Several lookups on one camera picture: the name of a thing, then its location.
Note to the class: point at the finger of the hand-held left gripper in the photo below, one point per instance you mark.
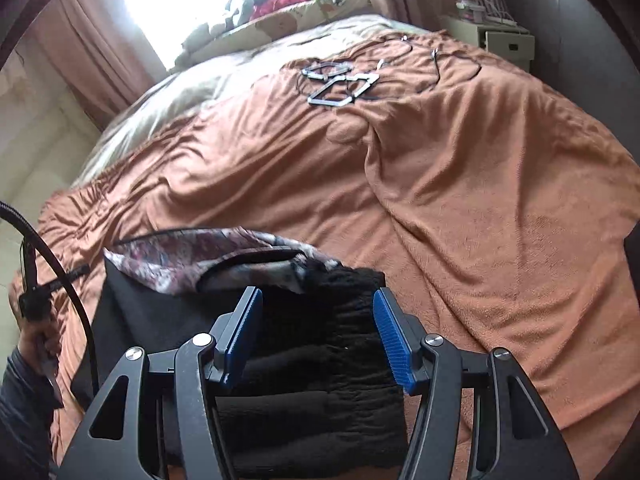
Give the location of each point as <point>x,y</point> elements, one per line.
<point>70,277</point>

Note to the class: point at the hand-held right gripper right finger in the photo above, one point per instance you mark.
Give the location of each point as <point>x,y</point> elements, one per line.
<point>392,340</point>

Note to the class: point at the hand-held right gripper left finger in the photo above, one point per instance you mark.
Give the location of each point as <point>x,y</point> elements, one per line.
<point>245,340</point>

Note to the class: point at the black pants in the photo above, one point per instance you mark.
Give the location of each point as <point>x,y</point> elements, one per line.
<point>310,410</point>

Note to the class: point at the person's left hand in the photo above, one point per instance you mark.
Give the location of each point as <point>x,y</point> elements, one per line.
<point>37,347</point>

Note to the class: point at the floral patterned cloth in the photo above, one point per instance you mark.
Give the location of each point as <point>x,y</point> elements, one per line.
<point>175,255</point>

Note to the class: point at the cream padded headboard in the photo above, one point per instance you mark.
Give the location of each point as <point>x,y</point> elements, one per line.
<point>40,135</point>

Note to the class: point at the orange blanket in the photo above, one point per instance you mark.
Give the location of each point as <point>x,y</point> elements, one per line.
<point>475,210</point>

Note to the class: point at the cream nightstand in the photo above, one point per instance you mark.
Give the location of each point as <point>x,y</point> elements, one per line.
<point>505,42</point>

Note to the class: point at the pale plush toy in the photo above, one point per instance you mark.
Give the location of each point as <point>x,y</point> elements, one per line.
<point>242,10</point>

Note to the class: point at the floral sill cushion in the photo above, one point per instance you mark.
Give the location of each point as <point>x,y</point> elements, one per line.
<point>285,22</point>

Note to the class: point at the red cloth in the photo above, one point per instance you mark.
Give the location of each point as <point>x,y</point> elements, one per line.
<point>282,2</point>

